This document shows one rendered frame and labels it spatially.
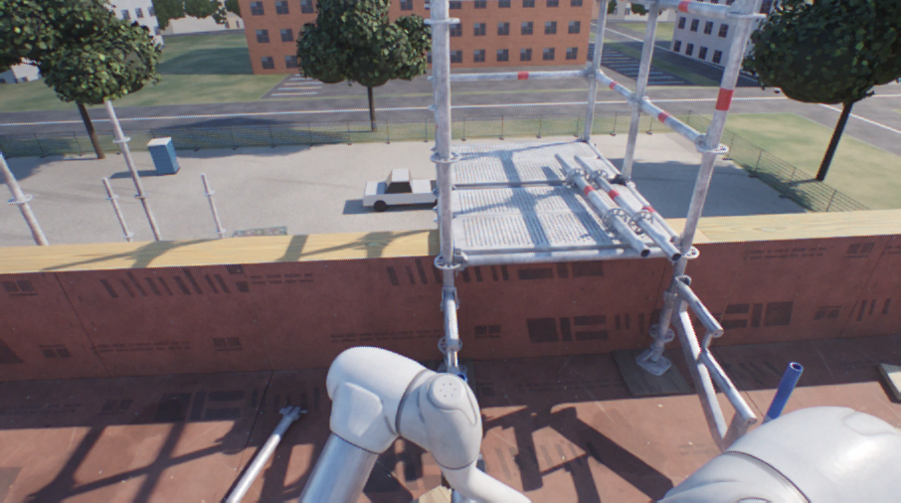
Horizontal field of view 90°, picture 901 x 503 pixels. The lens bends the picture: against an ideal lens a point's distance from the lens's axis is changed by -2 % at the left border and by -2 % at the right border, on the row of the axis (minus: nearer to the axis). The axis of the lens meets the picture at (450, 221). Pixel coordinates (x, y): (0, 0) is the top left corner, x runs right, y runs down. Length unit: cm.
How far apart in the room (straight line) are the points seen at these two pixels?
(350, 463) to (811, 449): 70
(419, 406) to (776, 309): 245
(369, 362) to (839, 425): 71
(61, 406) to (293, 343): 121
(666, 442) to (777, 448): 191
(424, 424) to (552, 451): 148
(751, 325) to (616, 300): 83
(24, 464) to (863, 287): 422
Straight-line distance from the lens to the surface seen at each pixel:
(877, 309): 349
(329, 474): 96
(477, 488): 113
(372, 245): 229
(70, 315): 296
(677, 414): 261
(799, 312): 317
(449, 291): 212
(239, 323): 260
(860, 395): 317
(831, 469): 58
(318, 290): 235
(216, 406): 272
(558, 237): 223
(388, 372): 92
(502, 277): 228
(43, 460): 294
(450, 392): 85
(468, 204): 249
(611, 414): 250
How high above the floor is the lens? 189
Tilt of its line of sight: 29 degrees down
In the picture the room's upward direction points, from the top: 1 degrees counter-clockwise
